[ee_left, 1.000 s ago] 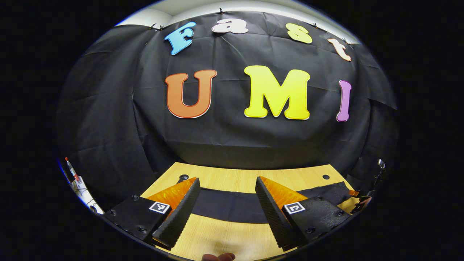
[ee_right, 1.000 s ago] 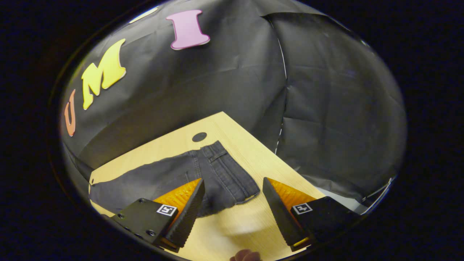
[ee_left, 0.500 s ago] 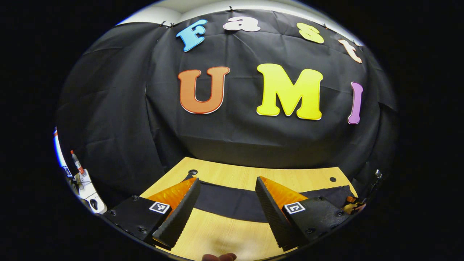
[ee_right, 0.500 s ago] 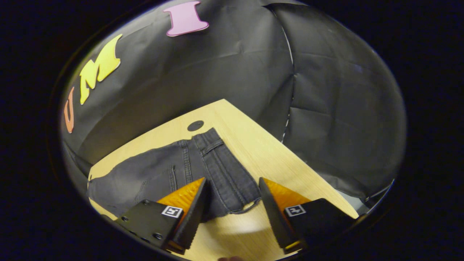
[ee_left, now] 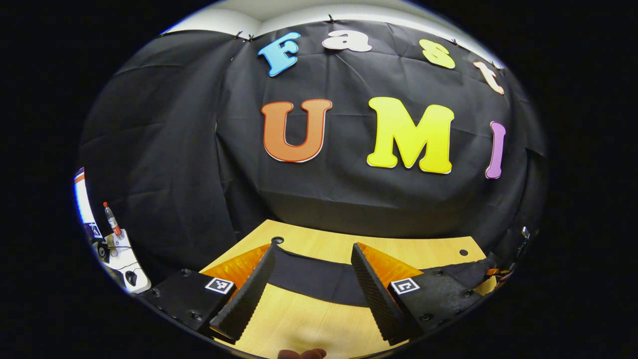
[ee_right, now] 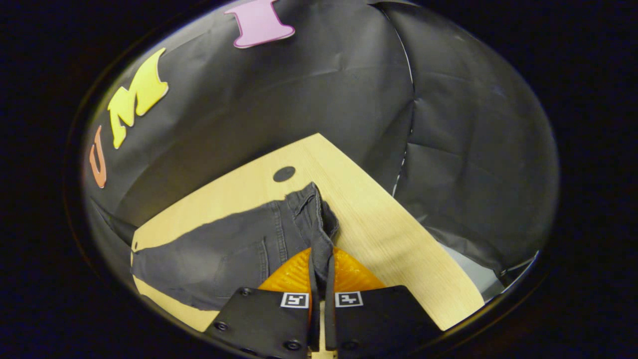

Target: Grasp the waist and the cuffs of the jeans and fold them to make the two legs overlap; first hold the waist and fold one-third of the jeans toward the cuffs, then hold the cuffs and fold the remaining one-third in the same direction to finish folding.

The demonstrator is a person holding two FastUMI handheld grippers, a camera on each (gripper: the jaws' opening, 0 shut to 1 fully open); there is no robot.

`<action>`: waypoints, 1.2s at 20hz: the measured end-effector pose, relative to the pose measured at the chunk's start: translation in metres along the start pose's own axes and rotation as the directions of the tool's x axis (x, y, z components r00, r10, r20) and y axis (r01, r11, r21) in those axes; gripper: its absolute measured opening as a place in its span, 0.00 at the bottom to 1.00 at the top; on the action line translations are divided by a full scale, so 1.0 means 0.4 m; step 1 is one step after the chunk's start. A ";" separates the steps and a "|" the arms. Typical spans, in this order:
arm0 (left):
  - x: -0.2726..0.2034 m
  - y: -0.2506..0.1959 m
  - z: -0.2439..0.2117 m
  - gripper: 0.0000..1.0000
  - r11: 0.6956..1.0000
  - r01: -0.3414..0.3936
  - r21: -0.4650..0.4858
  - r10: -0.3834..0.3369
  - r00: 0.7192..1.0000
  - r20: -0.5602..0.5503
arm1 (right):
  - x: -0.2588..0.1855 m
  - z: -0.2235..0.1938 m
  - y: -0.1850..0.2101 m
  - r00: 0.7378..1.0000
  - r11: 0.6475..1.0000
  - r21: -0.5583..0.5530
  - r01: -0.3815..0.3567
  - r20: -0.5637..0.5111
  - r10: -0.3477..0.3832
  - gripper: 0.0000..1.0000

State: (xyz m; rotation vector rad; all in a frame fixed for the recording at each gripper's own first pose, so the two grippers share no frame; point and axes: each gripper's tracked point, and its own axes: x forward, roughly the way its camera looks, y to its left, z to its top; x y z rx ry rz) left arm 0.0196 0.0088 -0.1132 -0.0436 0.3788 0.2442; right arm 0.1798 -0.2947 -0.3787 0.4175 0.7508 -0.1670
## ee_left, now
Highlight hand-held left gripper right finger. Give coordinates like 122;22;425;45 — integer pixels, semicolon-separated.
350;242;486;347

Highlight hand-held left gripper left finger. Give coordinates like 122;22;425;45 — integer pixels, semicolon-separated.
133;243;278;344

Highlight black jeans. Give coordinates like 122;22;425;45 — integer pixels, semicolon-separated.
272;246;500;308

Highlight black backdrop cloth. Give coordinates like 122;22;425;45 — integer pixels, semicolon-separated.
77;19;549;287

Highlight white side desk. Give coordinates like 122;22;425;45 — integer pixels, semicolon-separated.
96;228;152;295

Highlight red capped bottle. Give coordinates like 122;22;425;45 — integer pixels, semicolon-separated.
103;201;124;241

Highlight white and blue panel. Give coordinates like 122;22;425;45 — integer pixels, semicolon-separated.
74;167;104;241

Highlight row of black cloth clips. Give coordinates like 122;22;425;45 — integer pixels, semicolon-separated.
159;14;505;70

